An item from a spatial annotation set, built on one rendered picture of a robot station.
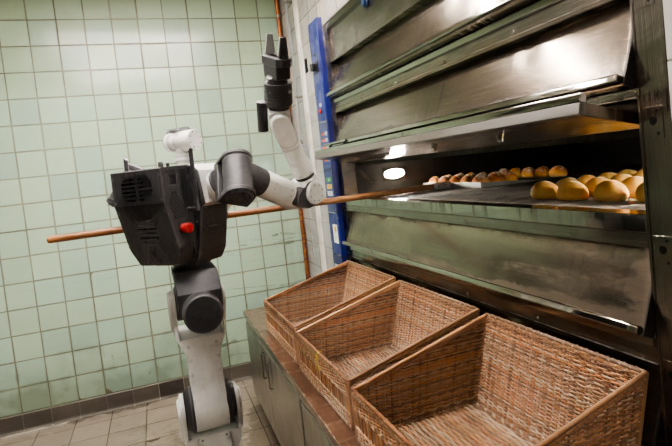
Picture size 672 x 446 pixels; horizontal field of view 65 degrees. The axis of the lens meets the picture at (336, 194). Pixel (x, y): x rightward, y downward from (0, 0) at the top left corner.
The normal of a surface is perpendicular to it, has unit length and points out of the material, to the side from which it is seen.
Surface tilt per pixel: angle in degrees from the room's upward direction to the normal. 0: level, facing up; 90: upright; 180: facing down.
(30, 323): 90
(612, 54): 70
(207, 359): 81
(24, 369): 90
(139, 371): 90
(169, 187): 90
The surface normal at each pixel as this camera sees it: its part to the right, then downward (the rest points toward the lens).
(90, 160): 0.33, 0.02
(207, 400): 0.27, -0.38
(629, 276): -0.92, -0.22
